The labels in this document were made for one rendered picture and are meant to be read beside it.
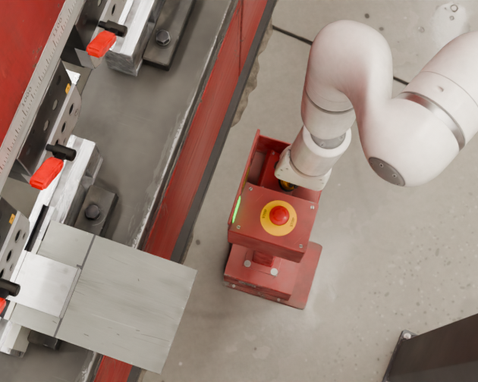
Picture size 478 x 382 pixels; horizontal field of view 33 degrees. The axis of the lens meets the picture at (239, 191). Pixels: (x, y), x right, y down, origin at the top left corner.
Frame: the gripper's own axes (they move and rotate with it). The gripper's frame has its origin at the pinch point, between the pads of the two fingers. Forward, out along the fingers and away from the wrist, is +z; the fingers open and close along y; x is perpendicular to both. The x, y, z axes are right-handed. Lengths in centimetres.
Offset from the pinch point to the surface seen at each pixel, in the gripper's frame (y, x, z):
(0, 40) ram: -42, -18, -75
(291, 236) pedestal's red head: 2.1, -12.7, -3.6
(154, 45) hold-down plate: -34.6, 12.7, -13.0
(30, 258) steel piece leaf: -41, -34, -22
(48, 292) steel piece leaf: -36, -38, -23
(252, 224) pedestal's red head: -6.0, -12.6, -2.9
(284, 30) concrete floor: -10, 68, 76
